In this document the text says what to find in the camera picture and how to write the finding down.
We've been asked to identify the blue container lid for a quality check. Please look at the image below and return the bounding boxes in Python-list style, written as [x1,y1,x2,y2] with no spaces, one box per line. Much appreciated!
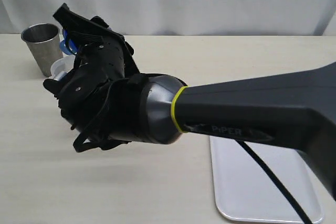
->
[54,27,111,82]

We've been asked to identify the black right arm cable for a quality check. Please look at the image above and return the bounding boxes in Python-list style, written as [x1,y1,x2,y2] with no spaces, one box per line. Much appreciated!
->
[236,140,313,224]

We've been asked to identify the clear plastic tall container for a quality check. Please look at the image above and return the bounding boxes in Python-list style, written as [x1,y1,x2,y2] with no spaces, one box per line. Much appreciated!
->
[50,55,75,77]

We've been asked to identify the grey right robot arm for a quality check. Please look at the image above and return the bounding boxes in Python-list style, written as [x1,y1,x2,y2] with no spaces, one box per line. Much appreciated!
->
[43,4,335,196]

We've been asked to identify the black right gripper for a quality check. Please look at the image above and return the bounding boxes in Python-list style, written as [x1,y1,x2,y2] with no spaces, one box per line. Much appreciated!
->
[43,3,139,153]

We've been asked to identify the steel cup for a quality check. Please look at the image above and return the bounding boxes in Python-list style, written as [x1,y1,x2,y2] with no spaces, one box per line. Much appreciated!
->
[21,23,63,77]

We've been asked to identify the white plastic tray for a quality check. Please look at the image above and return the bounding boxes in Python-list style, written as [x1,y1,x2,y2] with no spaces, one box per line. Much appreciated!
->
[209,136,324,223]

